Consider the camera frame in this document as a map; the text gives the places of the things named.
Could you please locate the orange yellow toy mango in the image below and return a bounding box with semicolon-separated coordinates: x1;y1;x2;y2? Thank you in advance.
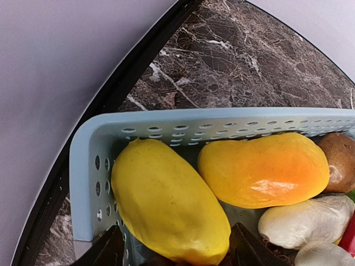
197;132;329;209

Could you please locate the blue perforated plastic basket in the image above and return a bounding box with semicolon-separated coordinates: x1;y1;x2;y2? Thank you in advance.
69;107;354;265

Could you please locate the white toy garlic bulb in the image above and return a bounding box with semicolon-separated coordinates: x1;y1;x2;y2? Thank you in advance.
258;195;354;250

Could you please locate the dark red toy food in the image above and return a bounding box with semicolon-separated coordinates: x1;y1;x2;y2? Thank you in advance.
149;235;296;266

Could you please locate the brown toy kiwi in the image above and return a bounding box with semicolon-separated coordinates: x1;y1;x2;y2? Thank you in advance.
318;132;354;193

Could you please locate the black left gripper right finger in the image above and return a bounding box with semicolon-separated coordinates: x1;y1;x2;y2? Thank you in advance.
230;222;290;266

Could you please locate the red toy chili pepper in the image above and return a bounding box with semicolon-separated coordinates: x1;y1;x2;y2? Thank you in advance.
338;215;355;257

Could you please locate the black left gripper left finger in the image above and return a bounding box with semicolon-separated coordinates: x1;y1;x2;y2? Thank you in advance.
72;225;125;266

